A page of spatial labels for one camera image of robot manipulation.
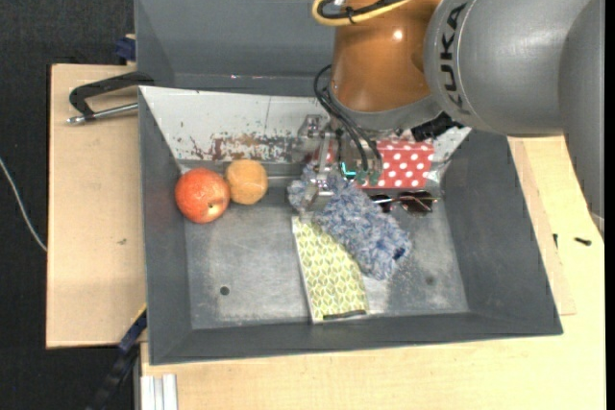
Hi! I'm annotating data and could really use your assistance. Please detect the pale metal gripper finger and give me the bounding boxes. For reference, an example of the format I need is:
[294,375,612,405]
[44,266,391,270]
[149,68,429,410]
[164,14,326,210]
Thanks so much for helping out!
[299,187,322,214]
[311,176,335,198]

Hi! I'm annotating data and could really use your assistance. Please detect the red white-dotted box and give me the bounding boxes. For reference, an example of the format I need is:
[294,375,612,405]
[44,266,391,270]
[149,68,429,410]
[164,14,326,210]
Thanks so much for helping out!
[316,138,436,190]

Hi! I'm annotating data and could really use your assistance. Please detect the blue knitted cloth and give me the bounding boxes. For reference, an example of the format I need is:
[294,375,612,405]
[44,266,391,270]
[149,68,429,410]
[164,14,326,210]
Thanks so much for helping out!
[286,164,413,281]

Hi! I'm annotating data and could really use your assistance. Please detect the orange fuzzy ball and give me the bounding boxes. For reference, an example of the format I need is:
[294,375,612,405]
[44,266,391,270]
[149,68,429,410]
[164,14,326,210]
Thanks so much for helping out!
[225,158,269,206]

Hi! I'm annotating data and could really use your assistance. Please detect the dark sunglasses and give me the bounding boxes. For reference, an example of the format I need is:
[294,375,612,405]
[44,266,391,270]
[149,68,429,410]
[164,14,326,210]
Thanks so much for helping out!
[368,189,443,217]

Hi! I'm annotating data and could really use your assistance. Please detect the yellow-green patterned flat packet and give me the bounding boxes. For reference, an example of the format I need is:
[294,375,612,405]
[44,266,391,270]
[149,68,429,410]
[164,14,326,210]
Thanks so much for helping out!
[291,214,371,326]

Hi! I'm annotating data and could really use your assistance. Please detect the grey metal bin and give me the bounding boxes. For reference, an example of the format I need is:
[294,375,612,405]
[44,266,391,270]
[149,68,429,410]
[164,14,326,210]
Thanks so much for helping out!
[133,0,564,367]

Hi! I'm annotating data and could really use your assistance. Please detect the red apple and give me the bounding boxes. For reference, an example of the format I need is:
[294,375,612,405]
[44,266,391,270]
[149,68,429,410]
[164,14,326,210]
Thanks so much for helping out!
[174,167,232,225]

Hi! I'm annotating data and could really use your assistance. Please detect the black cylinder on white bracket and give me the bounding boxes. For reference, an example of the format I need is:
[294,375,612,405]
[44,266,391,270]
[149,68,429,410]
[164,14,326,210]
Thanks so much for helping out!
[410,112,465,143]

